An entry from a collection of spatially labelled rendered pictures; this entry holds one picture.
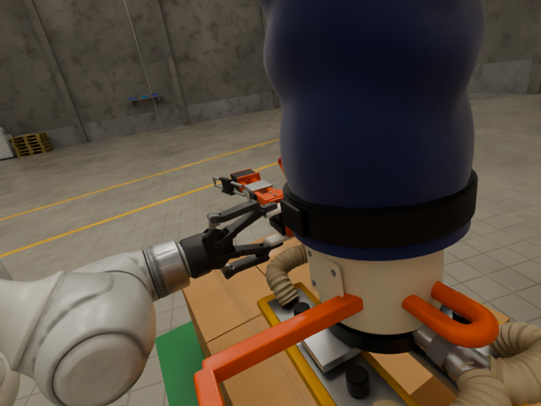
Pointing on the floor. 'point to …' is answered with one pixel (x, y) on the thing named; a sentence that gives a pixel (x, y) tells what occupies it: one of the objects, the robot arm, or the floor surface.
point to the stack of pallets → (31, 144)
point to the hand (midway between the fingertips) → (281, 222)
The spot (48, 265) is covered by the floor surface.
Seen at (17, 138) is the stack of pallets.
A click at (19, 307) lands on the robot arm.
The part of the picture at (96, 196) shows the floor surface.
